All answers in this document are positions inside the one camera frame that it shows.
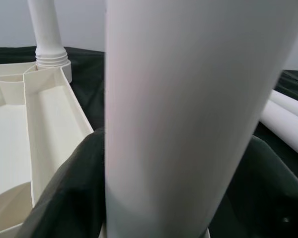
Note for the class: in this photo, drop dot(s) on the white plastic children table top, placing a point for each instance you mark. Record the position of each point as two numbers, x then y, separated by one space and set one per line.
49 124

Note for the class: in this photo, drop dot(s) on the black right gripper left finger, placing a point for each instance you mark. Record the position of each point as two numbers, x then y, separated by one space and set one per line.
72 193

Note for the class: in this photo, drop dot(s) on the black cloth table cover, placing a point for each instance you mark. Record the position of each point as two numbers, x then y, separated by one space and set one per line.
89 77

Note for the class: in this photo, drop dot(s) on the white plastic table leg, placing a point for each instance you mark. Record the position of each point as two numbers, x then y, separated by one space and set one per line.
293 102
183 111
46 29
283 124

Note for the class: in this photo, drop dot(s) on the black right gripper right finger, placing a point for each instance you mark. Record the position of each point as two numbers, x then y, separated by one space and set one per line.
263 193

